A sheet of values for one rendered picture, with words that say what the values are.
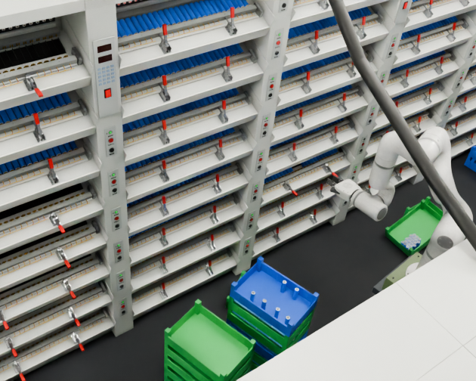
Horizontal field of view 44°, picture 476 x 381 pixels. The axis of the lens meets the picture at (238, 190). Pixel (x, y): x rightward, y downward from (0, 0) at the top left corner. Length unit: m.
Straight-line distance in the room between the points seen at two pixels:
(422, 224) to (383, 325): 2.68
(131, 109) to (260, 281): 0.94
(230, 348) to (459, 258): 1.49
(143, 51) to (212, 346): 1.17
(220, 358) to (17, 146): 1.11
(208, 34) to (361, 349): 1.43
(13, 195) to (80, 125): 0.32
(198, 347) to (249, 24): 1.25
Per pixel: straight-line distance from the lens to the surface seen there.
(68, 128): 2.00
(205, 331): 2.47
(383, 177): 2.61
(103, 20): 1.83
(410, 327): 0.97
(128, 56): 1.98
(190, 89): 2.17
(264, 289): 2.52
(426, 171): 1.10
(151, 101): 2.11
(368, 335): 0.94
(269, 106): 2.46
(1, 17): 1.72
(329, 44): 2.56
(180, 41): 2.06
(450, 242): 2.58
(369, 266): 3.37
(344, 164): 3.18
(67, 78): 1.89
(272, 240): 3.21
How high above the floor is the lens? 2.48
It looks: 43 degrees down
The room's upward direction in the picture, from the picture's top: 7 degrees clockwise
